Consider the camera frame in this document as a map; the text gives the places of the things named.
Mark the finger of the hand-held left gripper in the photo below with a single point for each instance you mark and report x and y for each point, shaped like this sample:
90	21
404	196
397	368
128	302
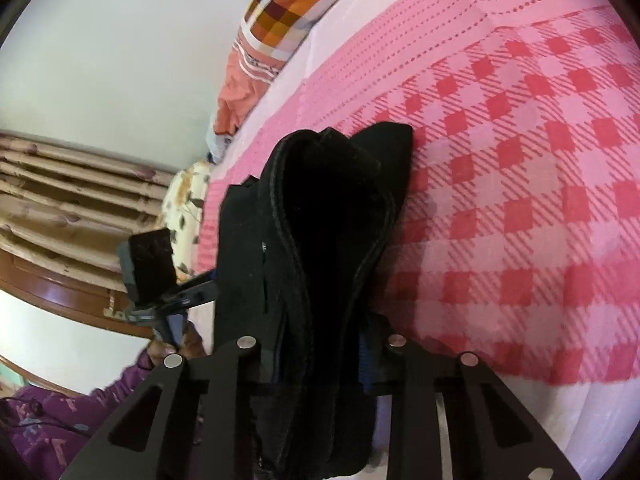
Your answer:
197	291

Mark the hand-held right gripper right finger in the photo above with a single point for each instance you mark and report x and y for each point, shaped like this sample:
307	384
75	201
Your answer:
368	367

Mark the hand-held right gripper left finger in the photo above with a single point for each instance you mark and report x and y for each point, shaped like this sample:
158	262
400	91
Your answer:
247	366

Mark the black pants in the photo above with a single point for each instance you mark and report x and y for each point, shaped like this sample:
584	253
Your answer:
320	235

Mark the person's left forearm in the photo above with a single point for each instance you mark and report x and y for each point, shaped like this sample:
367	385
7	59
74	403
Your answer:
75	450

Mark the person's left hand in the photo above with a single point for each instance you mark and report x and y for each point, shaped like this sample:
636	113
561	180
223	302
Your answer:
192	342

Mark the cream floral pillow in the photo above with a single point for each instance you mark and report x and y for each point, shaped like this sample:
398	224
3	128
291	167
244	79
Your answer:
185	200

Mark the brown wooden headboard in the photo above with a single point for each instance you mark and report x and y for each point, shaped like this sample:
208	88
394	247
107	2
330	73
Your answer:
60	292

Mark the beige patterned curtain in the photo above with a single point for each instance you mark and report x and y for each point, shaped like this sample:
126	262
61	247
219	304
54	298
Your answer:
75	200

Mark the white blue cloth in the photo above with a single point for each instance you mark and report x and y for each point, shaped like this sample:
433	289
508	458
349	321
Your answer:
220	147

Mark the light pink bedsheet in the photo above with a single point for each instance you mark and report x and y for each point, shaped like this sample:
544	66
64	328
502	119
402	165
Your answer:
550	425

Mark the pink dotted checkered blanket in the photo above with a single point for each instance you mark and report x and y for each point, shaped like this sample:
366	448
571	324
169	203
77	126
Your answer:
500	185

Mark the orange checkered striped pillow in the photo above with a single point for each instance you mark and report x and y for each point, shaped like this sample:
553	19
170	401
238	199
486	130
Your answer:
280	10

